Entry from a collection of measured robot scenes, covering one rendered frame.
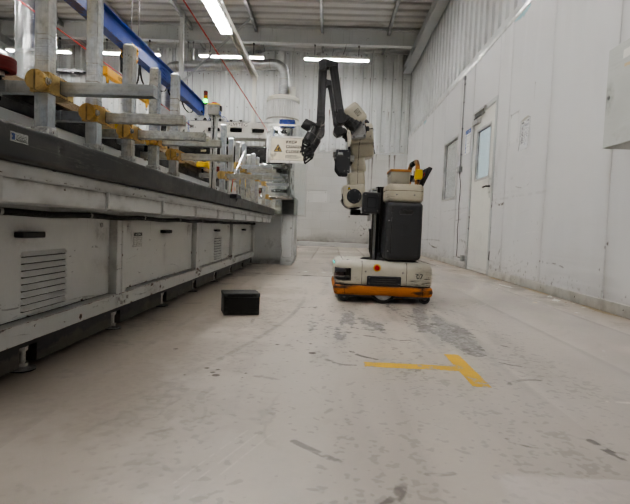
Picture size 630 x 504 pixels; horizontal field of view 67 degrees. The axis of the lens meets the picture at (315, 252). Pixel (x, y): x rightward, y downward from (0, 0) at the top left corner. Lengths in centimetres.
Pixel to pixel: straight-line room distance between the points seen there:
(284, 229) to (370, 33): 690
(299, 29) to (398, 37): 225
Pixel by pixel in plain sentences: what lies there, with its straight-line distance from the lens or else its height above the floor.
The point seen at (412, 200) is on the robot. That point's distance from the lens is 331.
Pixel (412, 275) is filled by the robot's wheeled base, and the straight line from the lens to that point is 328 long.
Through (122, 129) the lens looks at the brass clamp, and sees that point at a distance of 184.
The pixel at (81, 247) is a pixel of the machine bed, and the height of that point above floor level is 38.
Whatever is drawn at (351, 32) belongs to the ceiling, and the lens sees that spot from 1195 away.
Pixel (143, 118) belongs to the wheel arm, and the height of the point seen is 81.
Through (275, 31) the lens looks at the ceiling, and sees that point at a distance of 1202.
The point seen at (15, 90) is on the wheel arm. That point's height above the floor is 82.
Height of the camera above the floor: 50
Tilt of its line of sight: 3 degrees down
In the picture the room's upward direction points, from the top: 2 degrees clockwise
